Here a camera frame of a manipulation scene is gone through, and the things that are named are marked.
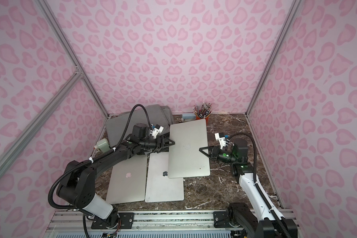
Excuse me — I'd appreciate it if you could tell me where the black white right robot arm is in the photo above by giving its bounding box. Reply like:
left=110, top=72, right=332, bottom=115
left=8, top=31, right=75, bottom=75
left=199, top=132, right=298, bottom=238

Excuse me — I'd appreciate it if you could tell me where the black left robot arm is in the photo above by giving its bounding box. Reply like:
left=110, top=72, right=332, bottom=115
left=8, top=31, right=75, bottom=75
left=48, top=123, right=175, bottom=227

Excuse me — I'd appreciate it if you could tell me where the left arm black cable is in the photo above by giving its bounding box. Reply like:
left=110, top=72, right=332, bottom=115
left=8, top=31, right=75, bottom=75
left=47, top=104, right=152, bottom=238

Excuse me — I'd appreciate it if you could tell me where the bundle of coloured pencils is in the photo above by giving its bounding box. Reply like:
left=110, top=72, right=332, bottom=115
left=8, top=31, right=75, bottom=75
left=192, top=102, right=212, bottom=119

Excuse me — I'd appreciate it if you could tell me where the light blue eraser box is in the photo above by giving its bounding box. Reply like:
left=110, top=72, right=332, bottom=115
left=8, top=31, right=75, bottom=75
left=181, top=113, right=196, bottom=122

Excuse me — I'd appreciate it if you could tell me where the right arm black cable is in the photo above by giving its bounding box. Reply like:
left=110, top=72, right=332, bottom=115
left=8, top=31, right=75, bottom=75
left=227, top=132, right=292, bottom=238

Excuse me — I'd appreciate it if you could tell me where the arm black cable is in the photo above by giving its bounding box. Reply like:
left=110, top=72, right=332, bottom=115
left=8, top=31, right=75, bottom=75
left=47, top=104, right=152, bottom=238
left=227, top=132, right=292, bottom=238

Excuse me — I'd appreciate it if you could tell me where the dark grey laptop case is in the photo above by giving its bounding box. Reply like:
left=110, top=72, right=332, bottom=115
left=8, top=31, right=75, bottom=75
left=105, top=104, right=175, bottom=148

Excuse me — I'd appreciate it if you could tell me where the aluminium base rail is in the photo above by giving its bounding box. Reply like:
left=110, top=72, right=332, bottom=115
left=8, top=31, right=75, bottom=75
left=44, top=210, right=245, bottom=238

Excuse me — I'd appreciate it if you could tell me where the dark green laptop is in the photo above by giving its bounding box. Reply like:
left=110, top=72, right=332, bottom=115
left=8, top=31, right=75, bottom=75
left=106, top=155, right=147, bottom=204

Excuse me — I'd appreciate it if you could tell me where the pale green tape dispenser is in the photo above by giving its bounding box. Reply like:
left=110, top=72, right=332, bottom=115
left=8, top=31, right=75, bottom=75
left=94, top=138, right=111, bottom=153

